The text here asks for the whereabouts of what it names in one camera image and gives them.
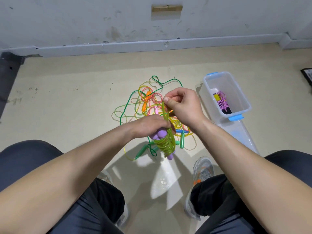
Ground person's left hand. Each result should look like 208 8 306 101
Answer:
128 113 176 140

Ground person's right hand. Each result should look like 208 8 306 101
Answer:
163 87 211 132

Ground purple-handled green skipping rope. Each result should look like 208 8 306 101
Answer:
150 102 177 160

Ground pile of colourful jump ropes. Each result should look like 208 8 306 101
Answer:
112 75 198 161

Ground pink rope with black-yellow handles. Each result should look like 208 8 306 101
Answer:
213 91 233 115

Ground clear storage box blue latches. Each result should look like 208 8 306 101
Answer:
199 71 251 122

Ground person's left forearm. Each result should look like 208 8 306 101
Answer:
0 122 142 234

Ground person's right forearm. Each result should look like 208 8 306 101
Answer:
190 118 312 234

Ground clear plastic box lid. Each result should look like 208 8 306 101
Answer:
217 118 260 155

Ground grey right shoe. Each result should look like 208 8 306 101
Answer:
184 156 215 220

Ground grey shoe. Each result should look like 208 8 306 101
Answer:
100 170 130 227
184 156 215 220

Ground grey left shoe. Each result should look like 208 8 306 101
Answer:
100 170 130 227

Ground black shorts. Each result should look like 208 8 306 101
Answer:
0 140 312 234

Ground small wooden wall block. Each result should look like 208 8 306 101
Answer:
151 4 183 13

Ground black metal rack frame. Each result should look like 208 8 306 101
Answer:
0 52 25 120

